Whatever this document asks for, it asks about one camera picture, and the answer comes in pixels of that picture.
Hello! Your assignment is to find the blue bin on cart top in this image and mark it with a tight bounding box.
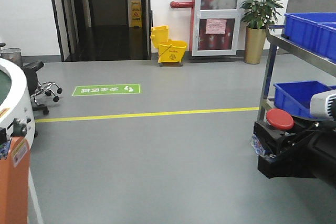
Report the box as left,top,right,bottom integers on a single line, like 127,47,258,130
285,13,335,61

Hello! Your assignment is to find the red push button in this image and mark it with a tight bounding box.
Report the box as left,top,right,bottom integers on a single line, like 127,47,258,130
266,109,294,130

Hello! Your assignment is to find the fire hose cabinet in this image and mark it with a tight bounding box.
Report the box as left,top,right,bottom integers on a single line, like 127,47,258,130
190,0,242,58

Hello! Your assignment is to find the mesh waste bin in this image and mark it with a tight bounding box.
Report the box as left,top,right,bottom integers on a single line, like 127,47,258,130
1,48,23,67

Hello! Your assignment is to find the steel cart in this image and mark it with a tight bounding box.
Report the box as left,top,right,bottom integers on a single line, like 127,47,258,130
258,25,335,120

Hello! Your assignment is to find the potted plant gold pot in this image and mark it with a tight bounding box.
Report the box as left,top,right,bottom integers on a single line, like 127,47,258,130
241,0,284,65

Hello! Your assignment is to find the left green circuit board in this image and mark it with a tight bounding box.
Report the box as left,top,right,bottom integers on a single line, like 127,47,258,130
0,127,12,160

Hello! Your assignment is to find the black office chair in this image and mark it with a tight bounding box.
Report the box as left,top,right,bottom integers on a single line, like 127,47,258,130
1,42,63,115

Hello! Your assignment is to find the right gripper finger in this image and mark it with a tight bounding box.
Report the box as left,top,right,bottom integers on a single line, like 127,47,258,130
257,146,318,179
253,121,286,153

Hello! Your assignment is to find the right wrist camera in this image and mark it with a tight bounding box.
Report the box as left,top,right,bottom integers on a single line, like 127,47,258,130
309,90,335,120

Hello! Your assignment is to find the blue bin on cart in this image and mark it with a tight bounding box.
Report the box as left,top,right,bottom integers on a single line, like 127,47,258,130
285,13,335,61
274,80,335,119

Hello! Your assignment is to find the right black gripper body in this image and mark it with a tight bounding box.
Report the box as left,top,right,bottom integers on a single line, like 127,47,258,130
282,116,335,188

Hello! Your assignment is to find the blue bin on cart lower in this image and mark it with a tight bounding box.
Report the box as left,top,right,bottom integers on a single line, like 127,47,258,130
274,80,335,119

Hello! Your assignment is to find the yellow wet floor sign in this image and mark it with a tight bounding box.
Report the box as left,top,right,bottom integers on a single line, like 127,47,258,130
130,1,142,28

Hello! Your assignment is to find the yellow mop bucket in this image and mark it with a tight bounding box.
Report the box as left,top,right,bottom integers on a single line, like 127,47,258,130
150,26,187,67

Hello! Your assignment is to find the white round machine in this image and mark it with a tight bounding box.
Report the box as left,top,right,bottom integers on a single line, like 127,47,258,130
1,58,35,146

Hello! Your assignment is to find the orange cabinet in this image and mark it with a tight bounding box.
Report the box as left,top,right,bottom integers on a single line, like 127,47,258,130
1,136,30,224

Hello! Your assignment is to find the green floor sign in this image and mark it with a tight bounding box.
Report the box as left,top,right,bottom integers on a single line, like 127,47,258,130
72,83,141,97

